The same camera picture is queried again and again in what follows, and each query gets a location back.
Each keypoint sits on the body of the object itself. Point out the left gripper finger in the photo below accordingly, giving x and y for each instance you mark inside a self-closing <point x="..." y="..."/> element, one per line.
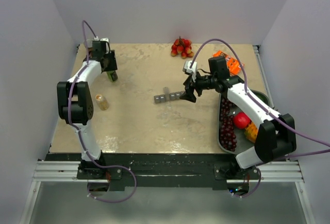
<point x="114" y="75"/>
<point x="108" y="75"/>

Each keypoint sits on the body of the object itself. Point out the red toy fruit bunch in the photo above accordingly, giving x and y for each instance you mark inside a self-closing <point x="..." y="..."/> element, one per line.
<point x="183" y="48"/>

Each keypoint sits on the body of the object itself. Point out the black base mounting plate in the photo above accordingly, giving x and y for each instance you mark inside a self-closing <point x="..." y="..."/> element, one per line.
<point x="184" y="170"/>

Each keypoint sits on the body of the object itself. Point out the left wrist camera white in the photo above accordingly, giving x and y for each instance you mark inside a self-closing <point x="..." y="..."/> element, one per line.
<point x="101" y="39"/>

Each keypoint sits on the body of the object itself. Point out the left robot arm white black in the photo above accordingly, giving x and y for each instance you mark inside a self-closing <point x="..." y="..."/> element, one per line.
<point x="75" y="104"/>

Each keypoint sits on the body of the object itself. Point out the aluminium frame rail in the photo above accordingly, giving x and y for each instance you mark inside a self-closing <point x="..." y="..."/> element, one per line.
<point x="61" y="171"/>

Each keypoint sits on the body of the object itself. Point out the dark red toy grapes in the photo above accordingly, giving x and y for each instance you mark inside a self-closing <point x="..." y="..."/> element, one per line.
<point x="227" y="135"/>

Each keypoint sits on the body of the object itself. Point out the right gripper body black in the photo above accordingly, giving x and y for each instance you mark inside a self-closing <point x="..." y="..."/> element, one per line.
<point x="204" y="82"/>

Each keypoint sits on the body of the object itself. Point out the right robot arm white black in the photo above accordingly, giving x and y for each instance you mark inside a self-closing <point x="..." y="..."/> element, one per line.
<point x="275" y="137"/>

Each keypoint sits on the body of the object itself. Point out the red toy apple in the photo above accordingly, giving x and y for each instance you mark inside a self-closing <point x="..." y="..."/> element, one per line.
<point x="241" y="120"/>

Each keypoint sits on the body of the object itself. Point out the grey fruit tray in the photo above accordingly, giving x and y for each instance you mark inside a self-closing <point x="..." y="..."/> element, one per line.
<point x="242" y="142"/>

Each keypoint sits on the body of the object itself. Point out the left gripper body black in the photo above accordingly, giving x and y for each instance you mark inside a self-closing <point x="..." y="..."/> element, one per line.
<point x="111" y="61"/>

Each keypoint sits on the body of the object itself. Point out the orange cardboard box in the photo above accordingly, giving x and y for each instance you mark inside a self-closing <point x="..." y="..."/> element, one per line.
<point x="232" y="63"/>

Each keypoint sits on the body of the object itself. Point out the toy pineapple orange yellow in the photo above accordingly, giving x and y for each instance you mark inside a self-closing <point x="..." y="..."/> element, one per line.
<point x="251" y="132"/>

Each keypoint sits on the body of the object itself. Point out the green lidded pill bottle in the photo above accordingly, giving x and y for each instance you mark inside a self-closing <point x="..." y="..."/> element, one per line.
<point x="111" y="79"/>

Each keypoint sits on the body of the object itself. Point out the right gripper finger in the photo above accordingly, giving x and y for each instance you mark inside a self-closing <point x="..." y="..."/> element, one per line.
<point x="190" y="81"/>
<point x="188" y="95"/>

